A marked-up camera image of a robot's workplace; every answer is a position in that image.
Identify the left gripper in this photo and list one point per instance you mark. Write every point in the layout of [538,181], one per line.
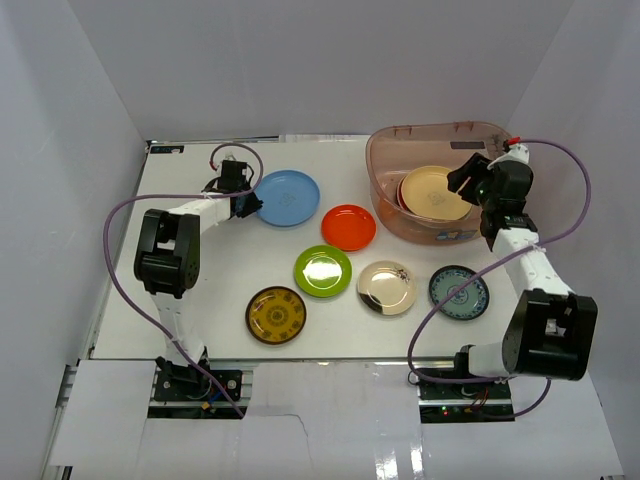
[248,204]

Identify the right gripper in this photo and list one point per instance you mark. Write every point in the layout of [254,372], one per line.
[476,167]

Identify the beige yellow plate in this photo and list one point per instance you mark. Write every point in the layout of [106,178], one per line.
[424,191]

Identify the light blue plate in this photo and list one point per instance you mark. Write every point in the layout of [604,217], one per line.
[289,197]

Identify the red teal floral plate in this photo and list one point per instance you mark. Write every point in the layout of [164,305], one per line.
[399,197]

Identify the cream brown glossy plate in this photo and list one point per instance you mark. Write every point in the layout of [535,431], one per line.
[387,287]

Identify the yellow brown patterned plate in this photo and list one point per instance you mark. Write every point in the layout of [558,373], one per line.
[275,315]

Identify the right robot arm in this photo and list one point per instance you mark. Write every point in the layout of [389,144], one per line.
[551,330]

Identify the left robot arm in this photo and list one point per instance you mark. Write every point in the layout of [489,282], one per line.
[168,261]

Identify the translucent pink plastic bin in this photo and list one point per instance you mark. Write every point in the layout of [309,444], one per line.
[393,152]

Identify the small black label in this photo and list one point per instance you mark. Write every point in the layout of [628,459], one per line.
[164,149]

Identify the orange plate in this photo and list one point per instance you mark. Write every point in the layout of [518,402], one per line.
[348,227]

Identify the blue white porcelain plate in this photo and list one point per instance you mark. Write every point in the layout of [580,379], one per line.
[469,303]

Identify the lime green plate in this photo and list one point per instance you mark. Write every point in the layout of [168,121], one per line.
[323,271]

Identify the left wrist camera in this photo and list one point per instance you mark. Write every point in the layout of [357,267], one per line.
[230,158]

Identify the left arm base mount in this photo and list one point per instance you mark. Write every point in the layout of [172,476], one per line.
[185,393]

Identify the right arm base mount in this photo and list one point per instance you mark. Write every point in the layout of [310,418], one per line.
[455,403]

